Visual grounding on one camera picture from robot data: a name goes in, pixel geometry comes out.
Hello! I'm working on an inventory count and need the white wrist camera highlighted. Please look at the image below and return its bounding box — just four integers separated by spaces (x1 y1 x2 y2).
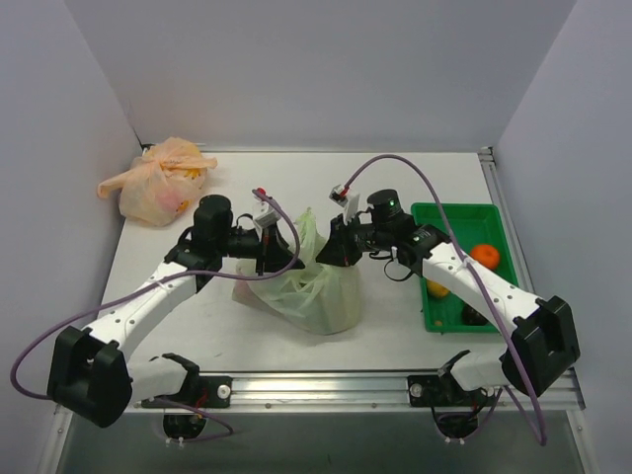
329 185 359 224
252 188 280 233

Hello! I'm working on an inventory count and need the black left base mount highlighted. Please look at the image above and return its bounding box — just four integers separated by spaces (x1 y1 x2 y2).
140 374 233 409

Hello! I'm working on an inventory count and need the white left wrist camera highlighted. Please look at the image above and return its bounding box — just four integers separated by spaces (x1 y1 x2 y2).
252 188 280 233

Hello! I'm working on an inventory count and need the pale green plastic bag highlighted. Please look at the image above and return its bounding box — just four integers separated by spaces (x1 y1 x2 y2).
232 209 361 336

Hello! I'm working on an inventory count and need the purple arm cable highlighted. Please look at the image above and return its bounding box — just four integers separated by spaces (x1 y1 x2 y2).
338 154 548 446
10 187 305 441

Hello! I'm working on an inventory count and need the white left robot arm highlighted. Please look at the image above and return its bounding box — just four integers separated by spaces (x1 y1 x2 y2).
46 190 301 428

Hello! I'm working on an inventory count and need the aluminium front rail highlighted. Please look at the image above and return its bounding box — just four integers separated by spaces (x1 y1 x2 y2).
54 369 587 415

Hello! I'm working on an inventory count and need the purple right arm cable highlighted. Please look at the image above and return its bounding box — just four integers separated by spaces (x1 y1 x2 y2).
338 154 548 446

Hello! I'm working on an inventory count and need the green plastic tray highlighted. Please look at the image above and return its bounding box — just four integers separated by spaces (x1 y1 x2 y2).
410 201 519 335

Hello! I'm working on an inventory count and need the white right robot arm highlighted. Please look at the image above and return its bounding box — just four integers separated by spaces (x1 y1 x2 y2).
317 186 581 404

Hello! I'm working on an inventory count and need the aluminium rail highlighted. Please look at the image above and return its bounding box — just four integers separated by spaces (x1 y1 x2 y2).
54 369 587 415
478 148 536 294

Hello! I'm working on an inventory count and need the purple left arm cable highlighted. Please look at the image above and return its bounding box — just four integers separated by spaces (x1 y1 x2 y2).
10 187 305 441

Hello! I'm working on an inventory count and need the orange filled plastic bag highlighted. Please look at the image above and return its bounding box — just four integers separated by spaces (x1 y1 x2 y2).
97 137 217 227

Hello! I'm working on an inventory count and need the dark purple passion fruit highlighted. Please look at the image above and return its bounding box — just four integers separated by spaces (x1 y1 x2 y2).
461 305 489 327

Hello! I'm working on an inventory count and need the aluminium right side rail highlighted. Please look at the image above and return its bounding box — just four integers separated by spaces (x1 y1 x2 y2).
478 148 536 294

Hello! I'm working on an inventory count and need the yellow orange lemon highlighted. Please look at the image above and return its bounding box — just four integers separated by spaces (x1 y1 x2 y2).
426 279 450 299

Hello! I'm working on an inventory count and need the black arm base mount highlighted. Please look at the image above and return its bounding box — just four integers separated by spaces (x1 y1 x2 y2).
407 350 495 409

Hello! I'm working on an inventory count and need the orange tangerine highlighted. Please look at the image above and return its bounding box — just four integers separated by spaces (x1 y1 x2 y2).
470 244 502 271

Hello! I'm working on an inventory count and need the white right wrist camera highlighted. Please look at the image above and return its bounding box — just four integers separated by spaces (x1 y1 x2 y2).
329 185 359 224

